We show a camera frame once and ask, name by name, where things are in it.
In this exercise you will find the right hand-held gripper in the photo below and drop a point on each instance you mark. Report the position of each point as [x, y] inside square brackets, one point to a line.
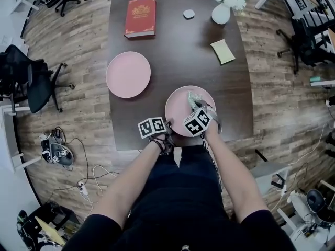
[197, 121]

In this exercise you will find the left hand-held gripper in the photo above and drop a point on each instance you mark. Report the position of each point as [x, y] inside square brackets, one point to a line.
[151, 127]

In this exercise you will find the green patterned sponge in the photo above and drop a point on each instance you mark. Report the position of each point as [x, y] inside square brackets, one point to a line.
[195, 97]

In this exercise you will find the pink plate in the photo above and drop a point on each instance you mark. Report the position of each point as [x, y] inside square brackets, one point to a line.
[175, 108]
[128, 74]

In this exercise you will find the person's right forearm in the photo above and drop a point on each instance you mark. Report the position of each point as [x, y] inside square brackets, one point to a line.
[235, 179]

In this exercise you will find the person's left forearm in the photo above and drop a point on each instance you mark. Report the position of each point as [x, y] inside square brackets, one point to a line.
[125, 189]

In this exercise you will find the yellow green sponge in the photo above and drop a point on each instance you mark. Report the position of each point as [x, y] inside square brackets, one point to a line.
[222, 51]

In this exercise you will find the person's black clothing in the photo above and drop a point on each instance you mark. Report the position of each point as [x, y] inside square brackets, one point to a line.
[180, 205]

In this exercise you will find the white ceramic vase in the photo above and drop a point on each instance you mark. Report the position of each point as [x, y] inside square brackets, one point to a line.
[220, 14]

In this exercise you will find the small white oval case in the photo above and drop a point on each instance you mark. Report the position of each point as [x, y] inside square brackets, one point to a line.
[189, 14]

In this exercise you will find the red hardcover book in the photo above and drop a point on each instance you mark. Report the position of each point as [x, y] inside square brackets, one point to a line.
[140, 17]

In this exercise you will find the white power strip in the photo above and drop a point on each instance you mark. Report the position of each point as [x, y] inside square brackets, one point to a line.
[83, 189]

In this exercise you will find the grey domed backpack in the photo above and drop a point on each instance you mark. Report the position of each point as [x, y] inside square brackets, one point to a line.
[58, 150]

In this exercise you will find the small metal buckle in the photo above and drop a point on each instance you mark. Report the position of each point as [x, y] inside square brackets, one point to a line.
[185, 248]

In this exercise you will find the yellow board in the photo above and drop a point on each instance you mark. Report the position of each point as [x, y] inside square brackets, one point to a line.
[49, 230]

